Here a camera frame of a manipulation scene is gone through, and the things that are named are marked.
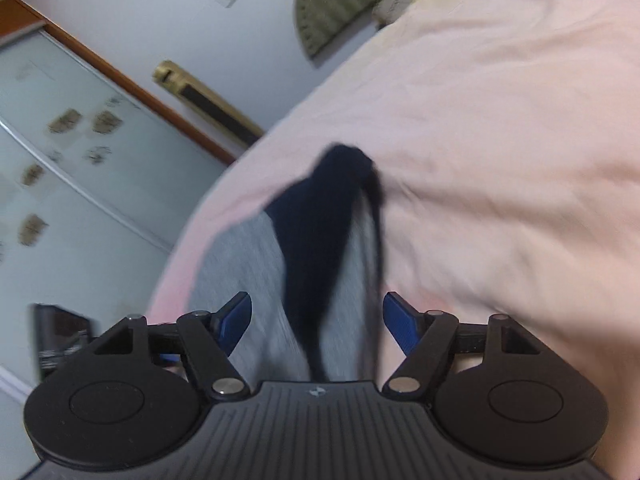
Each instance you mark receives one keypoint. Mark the black garment with gray trim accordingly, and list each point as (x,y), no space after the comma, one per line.
(312,240)

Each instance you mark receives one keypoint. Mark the olive quilted headboard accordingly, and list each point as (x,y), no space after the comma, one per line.
(330,10)

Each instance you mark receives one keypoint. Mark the brown wooden door frame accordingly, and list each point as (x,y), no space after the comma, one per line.
(125,82)

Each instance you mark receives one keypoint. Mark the frosted glass wardrobe door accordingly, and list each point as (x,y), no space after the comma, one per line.
(75,185)

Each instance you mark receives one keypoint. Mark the gold tower air conditioner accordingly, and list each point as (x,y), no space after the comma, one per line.
(210,102)

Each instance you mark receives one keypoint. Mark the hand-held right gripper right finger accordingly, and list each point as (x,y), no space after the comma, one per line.
(400,325)

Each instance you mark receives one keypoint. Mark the black boxy appliance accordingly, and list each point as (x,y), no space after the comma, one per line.
(60,340)

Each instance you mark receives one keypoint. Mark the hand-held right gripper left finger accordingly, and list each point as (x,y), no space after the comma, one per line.
(233,322)

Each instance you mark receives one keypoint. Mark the pink blanket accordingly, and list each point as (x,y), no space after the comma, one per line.
(500,135)

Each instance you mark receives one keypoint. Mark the striped beige pillow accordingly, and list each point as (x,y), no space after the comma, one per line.
(400,5)

